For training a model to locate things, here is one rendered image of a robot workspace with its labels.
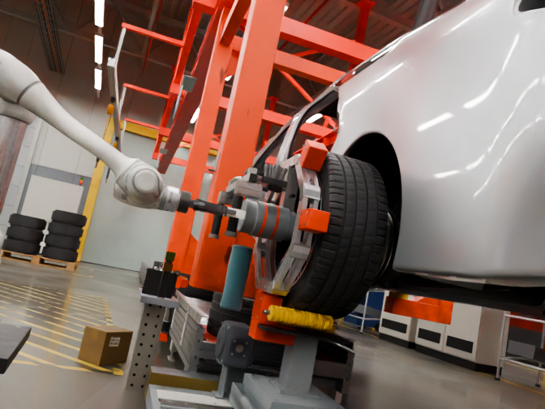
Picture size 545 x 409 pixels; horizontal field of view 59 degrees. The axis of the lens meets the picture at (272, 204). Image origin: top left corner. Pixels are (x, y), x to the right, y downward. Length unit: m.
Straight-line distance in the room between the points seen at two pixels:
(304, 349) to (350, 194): 0.64
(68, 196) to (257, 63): 10.67
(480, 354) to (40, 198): 10.17
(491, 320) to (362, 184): 5.16
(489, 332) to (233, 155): 5.02
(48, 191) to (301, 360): 11.36
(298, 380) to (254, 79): 1.43
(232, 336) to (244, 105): 1.10
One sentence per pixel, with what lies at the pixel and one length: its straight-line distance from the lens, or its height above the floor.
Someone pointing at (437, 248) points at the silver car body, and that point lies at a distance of 1.47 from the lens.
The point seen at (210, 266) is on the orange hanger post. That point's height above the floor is 0.63.
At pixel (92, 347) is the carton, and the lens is 2.87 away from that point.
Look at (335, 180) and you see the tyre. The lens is 1.71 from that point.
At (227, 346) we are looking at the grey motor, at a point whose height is 0.31.
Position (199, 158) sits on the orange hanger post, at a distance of 4.30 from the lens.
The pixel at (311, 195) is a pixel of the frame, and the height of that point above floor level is 0.94.
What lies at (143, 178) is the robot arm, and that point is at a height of 0.84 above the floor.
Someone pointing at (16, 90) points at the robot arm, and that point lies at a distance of 1.73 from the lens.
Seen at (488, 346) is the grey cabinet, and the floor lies 0.33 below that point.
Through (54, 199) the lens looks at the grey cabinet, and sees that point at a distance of 12.88.
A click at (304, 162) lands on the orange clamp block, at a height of 1.07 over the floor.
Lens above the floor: 0.64
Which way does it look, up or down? 8 degrees up
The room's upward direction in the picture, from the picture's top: 11 degrees clockwise
